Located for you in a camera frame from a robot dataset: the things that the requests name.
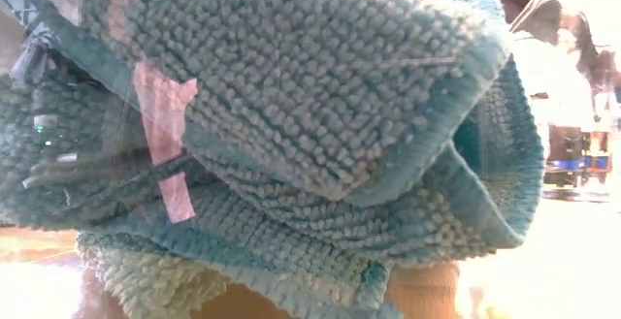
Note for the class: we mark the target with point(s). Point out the dark background equipment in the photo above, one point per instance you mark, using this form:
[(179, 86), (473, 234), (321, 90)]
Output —
[(577, 154)]

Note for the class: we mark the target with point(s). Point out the teal microfiber towel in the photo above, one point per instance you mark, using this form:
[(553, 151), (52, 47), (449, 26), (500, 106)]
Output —
[(315, 67), (291, 270)]

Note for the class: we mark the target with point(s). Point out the clear plastic basket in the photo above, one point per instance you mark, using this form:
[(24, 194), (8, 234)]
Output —
[(162, 110)]

